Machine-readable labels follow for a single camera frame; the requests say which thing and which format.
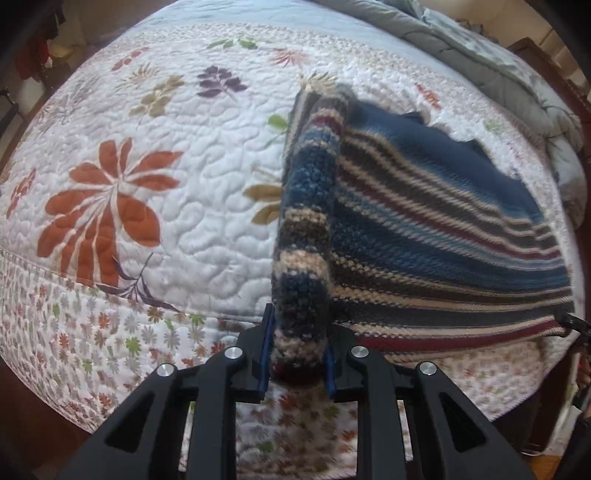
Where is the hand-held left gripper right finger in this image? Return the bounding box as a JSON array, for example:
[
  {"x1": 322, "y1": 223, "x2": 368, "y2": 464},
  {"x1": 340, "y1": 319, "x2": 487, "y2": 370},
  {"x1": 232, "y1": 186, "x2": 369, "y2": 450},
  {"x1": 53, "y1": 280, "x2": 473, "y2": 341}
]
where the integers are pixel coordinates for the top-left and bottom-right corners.
[{"x1": 323, "y1": 323, "x2": 536, "y2": 480}]

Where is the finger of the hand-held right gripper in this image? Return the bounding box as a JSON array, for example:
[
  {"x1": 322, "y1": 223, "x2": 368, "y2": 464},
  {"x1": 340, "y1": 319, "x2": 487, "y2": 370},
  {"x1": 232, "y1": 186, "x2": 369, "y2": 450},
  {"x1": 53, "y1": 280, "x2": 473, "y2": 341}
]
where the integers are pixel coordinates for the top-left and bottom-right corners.
[{"x1": 551, "y1": 307, "x2": 591, "y2": 343}]

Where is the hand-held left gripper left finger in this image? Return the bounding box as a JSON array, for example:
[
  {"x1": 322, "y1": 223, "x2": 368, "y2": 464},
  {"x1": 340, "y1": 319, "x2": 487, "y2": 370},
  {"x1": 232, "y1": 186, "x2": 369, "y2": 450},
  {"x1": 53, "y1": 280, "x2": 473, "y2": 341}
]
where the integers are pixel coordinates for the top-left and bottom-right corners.
[{"x1": 58, "y1": 302, "x2": 278, "y2": 480}]

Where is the striped knit sweater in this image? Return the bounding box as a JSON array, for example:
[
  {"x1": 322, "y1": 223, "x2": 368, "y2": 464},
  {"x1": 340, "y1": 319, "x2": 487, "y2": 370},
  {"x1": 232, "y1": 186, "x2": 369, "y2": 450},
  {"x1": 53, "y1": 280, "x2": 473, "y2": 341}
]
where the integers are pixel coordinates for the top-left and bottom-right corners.
[{"x1": 270, "y1": 83, "x2": 575, "y2": 384}]

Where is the white floral quilt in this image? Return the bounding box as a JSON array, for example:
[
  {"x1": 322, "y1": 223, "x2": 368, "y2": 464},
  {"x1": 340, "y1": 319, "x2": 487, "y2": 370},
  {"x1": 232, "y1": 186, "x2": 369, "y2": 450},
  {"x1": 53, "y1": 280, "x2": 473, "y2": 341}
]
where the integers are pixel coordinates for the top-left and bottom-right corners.
[{"x1": 0, "y1": 0, "x2": 583, "y2": 480}]

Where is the grey comforter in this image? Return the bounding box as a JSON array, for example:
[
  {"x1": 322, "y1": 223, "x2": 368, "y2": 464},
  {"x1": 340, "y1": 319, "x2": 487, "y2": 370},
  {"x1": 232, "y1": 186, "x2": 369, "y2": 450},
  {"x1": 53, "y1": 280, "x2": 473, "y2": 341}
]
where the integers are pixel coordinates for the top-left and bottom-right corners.
[{"x1": 318, "y1": 0, "x2": 586, "y2": 228}]

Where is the red hanging clothing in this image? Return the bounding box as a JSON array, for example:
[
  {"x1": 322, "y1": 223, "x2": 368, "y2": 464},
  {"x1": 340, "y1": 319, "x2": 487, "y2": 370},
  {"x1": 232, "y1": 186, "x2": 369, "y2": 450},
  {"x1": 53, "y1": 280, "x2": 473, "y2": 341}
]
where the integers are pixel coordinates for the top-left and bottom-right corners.
[{"x1": 14, "y1": 25, "x2": 52, "y2": 85}]

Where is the wooden bed frame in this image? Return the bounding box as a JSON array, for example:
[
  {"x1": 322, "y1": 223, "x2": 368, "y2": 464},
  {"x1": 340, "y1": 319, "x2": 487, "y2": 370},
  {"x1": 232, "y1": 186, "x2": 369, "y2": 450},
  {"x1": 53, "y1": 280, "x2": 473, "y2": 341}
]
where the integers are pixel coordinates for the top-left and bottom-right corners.
[{"x1": 507, "y1": 36, "x2": 591, "y2": 155}]

